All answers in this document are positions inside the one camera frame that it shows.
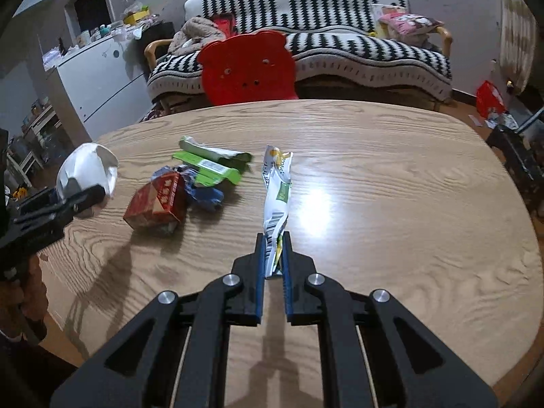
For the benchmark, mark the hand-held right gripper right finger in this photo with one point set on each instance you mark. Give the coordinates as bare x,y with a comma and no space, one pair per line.
289,280

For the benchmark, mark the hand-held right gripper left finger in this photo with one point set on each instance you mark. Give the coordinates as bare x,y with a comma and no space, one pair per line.
259,280

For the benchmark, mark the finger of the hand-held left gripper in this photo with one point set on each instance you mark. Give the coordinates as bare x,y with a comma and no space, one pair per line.
38,199
85,197

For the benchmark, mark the red cardboard box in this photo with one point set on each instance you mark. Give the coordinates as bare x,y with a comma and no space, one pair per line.
155,204

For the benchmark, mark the white and yellow wrapper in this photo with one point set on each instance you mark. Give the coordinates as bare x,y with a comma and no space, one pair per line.
276,195

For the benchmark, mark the blue wrapper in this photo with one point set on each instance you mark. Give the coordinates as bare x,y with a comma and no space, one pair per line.
204,195

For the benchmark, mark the green snack wrapper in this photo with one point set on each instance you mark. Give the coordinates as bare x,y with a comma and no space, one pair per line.
208,170

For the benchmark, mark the person's left hand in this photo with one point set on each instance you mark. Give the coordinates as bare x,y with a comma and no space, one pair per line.
34,289

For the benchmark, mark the white low shelf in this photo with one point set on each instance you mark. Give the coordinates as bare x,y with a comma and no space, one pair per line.
32,131

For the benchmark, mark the white dresser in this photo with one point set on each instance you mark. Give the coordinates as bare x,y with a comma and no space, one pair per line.
102,80

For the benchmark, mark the black cabinet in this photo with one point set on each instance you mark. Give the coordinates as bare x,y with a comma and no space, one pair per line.
157,34

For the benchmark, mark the yellow box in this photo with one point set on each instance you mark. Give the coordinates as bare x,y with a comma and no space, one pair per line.
136,17

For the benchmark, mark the beige clothing pile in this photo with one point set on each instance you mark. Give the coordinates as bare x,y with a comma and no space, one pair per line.
193,34

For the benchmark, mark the wooden sofa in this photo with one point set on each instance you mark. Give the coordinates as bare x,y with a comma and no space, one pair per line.
374,93

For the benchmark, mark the red bear-shaped chair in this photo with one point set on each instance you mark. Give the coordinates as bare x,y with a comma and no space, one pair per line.
246,70

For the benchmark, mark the red cloth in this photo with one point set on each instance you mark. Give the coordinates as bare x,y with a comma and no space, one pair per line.
223,24

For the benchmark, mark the black chair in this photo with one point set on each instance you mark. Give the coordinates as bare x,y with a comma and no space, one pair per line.
516,157

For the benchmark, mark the black and white striped blanket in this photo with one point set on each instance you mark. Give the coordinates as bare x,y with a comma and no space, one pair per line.
331,12

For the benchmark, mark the red plastic bag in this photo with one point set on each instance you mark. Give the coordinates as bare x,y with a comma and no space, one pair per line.
489,97

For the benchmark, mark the pink printed cushion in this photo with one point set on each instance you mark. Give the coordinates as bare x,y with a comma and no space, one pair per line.
410,23

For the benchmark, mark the striped curtain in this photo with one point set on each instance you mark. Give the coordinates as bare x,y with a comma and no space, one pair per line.
518,34

